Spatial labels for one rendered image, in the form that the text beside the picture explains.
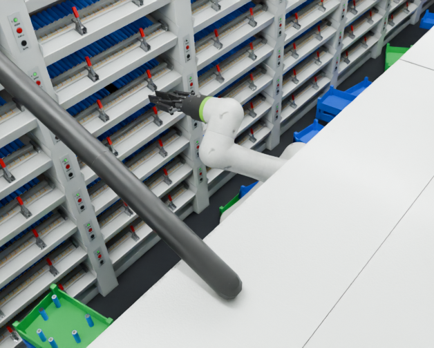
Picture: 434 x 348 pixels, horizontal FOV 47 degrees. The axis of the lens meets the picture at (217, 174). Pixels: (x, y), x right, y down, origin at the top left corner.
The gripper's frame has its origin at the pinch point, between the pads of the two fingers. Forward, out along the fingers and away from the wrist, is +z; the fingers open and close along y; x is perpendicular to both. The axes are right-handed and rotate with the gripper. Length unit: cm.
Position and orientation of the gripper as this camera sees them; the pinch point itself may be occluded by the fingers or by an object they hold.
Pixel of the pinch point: (158, 97)
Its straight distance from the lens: 188.7
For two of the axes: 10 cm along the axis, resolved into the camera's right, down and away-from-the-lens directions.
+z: -7.3, -2.6, 6.3
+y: 6.5, -5.5, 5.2
